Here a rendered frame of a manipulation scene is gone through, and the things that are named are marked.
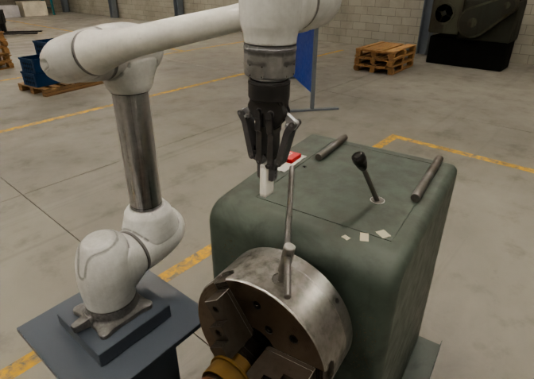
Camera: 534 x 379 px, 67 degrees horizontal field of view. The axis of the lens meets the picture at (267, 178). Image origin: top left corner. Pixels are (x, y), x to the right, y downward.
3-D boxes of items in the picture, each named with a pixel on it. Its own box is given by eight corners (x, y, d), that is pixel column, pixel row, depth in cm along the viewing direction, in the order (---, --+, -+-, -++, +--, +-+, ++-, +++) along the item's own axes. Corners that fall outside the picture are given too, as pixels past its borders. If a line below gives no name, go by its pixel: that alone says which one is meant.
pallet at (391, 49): (377, 60, 914) (379, 40, 894) (414, 65, 867) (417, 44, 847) (351, 70, 826) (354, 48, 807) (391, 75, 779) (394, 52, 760)
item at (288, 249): (284, 295, 77) (296, 251, 71) (272, 293, 77) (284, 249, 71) (284, 286, 79) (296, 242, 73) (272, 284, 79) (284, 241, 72)
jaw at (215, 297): (249, 323, 85) (222, 276, 84) (265, 322, 81) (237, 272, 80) (215, 361, 77) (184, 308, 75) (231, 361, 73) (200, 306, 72)
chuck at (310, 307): (217, 322, 103) (230, 230, 86) (325, 400, 90) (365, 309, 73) (193, 347, 96) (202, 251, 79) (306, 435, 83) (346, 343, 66)
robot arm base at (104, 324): (59, 319, 124) (55, 306, 121) (122, 281, 139) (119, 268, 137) (90, 350, 114) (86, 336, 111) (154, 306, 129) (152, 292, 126)
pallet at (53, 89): (82, 76, 771) (73, 33, 735) (109, 82, 732) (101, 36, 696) (19, 90, 681) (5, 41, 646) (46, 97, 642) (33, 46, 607)
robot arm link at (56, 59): (59, 25, 84) (111, 19, 95) (16, 40, 94) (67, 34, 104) (83, 87, 88) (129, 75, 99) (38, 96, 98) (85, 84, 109)
